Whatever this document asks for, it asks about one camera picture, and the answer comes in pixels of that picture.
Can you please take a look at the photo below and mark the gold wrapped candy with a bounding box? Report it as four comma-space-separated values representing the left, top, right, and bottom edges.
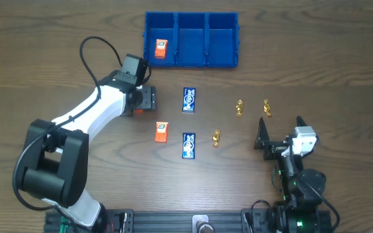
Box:
211, 129, 221, 148
235, 98, 244, 118
263, 98, 273, 118

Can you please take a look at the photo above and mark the blue candy pack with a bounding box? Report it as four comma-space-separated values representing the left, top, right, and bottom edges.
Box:
181, 132, 196, 160
181, 87, 196, 113

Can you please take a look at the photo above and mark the mounting rail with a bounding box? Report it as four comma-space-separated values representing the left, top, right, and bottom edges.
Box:
43, 209, 333, 233

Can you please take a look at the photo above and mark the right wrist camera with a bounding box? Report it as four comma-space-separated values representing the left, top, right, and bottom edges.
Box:
289, 126, 319, 157

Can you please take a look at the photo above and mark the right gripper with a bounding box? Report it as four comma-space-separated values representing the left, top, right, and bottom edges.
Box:
254, 115, 309, 161

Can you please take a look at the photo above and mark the blue tray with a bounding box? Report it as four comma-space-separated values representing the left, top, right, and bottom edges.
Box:
143, 11, 240, 69

